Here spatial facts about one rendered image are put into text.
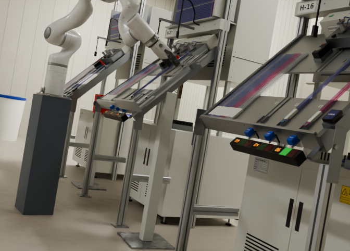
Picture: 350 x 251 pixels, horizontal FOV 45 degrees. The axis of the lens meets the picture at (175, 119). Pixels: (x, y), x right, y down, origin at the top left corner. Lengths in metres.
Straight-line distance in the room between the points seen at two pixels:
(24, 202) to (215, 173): 1.23
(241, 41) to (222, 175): 0.92
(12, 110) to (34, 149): 3.52
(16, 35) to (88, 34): 1.14
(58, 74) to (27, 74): 4.27
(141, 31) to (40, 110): 0.81
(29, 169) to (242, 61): 1.54
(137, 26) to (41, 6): 4.95
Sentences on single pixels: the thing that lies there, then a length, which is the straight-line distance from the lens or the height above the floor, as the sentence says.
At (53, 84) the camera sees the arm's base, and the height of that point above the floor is 0.77.
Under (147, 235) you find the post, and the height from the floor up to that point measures 0.04.
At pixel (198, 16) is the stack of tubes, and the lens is 3.04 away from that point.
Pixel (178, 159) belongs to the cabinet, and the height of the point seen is 0.44.
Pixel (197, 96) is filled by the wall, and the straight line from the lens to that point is 6.82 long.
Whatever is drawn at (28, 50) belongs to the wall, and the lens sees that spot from 6.90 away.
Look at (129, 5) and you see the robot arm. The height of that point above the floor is 1.22.
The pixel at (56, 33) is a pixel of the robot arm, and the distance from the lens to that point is 2.61.
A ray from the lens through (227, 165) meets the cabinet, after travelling 2.98.
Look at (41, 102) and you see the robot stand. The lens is 2.57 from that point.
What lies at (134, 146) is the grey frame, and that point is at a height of 0.49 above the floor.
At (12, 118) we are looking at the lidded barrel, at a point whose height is 0.31.
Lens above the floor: 0.71
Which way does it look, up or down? 1 degrees down
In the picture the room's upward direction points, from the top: 10 degrees clockwise
